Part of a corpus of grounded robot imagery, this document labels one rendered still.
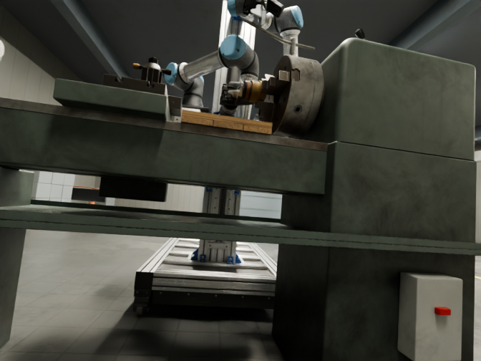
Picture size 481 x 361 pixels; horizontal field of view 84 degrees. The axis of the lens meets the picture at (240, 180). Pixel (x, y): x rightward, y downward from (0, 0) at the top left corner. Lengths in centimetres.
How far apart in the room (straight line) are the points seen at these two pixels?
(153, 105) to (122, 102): 9
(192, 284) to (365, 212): 95
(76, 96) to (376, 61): 98
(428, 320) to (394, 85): 80
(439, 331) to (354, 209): 46
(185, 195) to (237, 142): 872
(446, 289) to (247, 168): 76
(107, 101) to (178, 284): 100
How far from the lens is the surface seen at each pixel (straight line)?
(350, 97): 105
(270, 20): 181
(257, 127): 92
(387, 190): 107
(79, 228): 78
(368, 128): 106
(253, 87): 111
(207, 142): 89
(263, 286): 157
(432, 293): 112
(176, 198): 962
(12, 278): 142
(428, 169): 120
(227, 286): 154
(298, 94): 104
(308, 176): 97
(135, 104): 86
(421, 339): 113
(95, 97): 89
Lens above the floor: 63
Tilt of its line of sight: 5 degrees up
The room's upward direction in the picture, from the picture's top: 5 degrees clockwise
